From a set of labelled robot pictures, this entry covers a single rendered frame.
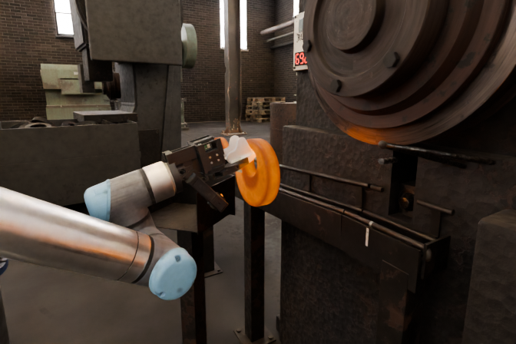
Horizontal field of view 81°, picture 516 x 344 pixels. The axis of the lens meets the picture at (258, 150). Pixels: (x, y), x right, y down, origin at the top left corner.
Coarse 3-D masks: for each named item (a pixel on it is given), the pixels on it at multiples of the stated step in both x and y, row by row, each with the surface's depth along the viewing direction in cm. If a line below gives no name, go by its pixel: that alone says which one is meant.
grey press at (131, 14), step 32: (96, 0) 248; (128, 0) 262; (160, 0) 278; (96, 32) 251; (128, 32) 266; (160, 32) 282; (96, 64) 290; (128, 64) 308; (160, 64) 313; (128, 96) 320; (160, 96) 317; (160, 128) 322; (160, 160) 325
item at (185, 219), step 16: (224, 176) 101; (192, 192) 108; (224, 192) 94; (160, 208) 106; (176, 208) 105; (192, 208) 104; (208, 208) 87; (160, 224) 91; (176, 224) 90; (192, 224) 89; (208, 224) 88; (192, 240) 94; (192, 256) 95; (192, 288) 97; (192, 304) 99; (192, 320) 100; (192, 336) 101
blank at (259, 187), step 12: (252, 144) 69; (264, 144) 67; (264, 156) 65; (252, 168) 74; (264, 168) 65; (276, 168) 65; (240, 180) 75; (252, 180) 70; (264, 180) 65; (276, 180) 65; (240, 192) 75; (252, 192) 70; (264, 192) 66; (276, 192) 66; (252, 204) 71; (264, 204) 69
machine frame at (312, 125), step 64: (320, 128) 98; (512, 128) 54; (320, 192) 92; (384, 192) 72; (448, 192) 59; (512, 192) 50; (320, 256) 95; (448, 256) 60; (320, 320) 98; (448, 320) 61
